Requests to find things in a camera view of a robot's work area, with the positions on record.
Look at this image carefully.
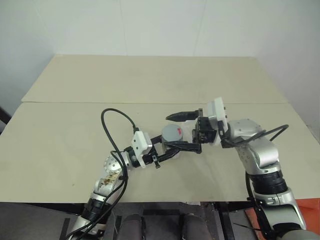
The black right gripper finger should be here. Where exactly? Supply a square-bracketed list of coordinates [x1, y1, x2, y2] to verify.
[165, 108, 203, 123]
[169, 140, 203, 154]

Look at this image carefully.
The black chair part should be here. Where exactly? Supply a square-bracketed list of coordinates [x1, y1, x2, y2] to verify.
[0, 105, 12, 134]

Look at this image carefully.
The grey jar lid red mark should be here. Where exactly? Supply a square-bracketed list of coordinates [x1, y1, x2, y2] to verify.
[161, 124, 185, 144]

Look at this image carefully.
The clear plastic jar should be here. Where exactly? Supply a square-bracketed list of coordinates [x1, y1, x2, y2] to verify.
[161, 136, 188, 161]

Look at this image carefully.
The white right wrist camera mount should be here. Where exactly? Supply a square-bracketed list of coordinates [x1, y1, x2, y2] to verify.
[206, 96, 229, 147]

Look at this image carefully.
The black metal table frame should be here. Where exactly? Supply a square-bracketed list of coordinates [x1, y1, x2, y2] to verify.
[0, 199, 254, 240]

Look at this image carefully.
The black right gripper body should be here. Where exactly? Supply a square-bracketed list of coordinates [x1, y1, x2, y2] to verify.
[191, 115, 218, 146]

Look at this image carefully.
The dark grey rounded shape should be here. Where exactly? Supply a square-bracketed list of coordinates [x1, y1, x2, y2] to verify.
[180, 213, 207, 240]
[121, 213, 148, 240]

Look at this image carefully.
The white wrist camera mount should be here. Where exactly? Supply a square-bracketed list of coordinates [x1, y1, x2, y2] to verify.
[206, 96, 229, 147]
[130, 130, 153, 169]

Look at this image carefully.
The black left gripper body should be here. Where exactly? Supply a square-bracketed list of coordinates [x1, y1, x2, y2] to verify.
[143, 138, 163, 170]

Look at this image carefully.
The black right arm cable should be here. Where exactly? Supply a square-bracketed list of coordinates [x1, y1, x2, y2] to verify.
[218, 120, 290, 238]

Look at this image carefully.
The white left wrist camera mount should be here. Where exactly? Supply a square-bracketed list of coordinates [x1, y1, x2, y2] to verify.
[130, 130, 153, 169]

